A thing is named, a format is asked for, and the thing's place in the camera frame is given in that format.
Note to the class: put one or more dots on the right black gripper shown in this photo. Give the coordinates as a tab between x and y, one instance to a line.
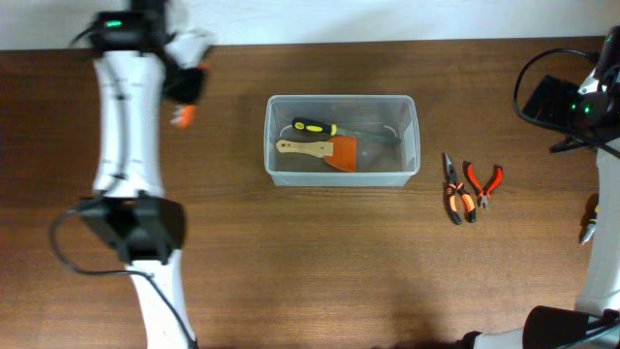
561	92

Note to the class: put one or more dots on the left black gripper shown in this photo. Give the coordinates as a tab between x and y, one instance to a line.
189	95

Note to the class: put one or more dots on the orange screwdriver bit holder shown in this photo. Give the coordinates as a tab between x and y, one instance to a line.
184	115

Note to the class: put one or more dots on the file black yellow handle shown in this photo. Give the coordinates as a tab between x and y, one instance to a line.
313	126

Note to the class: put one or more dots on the orange scraper wooden handle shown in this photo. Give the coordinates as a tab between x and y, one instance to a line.
339	152

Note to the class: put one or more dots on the clear plastic container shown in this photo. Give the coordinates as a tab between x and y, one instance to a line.
377	164

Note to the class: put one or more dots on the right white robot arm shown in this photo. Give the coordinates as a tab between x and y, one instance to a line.
588	115

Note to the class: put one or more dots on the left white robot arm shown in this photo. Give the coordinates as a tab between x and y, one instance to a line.
141	60

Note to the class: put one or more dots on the small red cutting pliers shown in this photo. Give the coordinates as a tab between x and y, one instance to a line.
484	191

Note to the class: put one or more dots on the long nose pliers orange black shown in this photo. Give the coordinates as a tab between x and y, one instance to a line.
454	188

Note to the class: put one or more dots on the screwdriver black yellow handle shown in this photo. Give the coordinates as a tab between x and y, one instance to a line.
590	225

